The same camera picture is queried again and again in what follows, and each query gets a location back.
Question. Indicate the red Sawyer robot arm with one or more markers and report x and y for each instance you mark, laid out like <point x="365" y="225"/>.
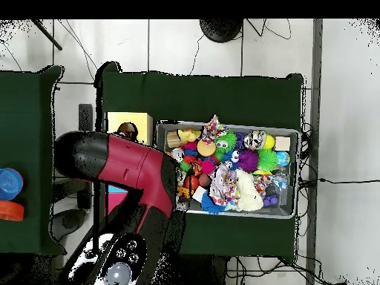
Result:
<point x="133" y="166"/>

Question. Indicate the wooden box with three holes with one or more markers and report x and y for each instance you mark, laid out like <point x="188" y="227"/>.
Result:
<point x="142" y="124"/>

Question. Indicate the blue spiky rubber ball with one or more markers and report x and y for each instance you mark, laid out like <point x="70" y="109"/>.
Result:
<point x="209" y="206"/>

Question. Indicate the purple knobby rubber ball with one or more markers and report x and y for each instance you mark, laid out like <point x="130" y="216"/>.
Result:
<point x="248" y="161"/>

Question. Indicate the cream waffle cloth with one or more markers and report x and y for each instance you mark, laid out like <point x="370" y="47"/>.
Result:
<point x="248" y="193"/>

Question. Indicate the green spiky rubber ball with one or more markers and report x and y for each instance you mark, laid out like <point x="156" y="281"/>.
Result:
<point x="267" y="159"/>

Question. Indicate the yellow ball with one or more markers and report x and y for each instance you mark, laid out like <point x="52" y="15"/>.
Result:
<point x="269" y="142"/>

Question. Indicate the blue globe ball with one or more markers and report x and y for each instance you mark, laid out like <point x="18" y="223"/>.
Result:
<point x="283" y="158"/>

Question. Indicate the plain wooden block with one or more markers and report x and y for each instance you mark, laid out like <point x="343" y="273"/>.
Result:
<point x="282" y="143"/>

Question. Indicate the black upright panel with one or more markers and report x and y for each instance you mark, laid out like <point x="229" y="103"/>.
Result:
<point x="85" y="118"/>

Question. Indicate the black round stand base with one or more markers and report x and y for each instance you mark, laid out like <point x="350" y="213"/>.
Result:
<point x="221" y="29"/>

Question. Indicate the grey oval floor base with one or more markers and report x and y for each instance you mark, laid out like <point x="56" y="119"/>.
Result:
<point x="66" y="221"/>

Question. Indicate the dark green side tablecloth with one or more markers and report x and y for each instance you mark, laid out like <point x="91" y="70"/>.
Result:
<point x="26" y="118"/>

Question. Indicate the blue plastic cup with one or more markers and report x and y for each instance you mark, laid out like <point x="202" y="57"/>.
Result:
<point x="10" y="184"/>

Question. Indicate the red plastic cup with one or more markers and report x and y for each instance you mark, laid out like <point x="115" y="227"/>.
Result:
<point x="10" y="211"/>

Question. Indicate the black tripod leg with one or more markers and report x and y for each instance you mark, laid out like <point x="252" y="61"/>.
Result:
<point x="47" y="34"/>

